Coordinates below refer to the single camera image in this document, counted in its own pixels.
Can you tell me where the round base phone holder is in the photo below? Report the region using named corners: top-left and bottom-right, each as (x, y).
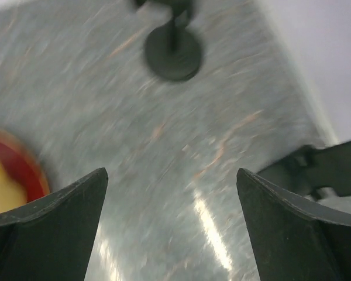
top-left (144, 0), bottom-right (204, 82)

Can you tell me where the black folding phone stand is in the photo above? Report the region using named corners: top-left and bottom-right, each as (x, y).
top-left (257, 140), bottom-right (351, 200)

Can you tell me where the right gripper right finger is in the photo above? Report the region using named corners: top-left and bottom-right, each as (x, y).
top-left (236, 169), bottom-right (351, 280)

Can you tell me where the red round tray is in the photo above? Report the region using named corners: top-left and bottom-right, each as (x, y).
top-left (0, 128), bottom-right (51, 203)

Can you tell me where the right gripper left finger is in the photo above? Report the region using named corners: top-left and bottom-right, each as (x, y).
top-left (0, 167), bottom-right (108, 280)

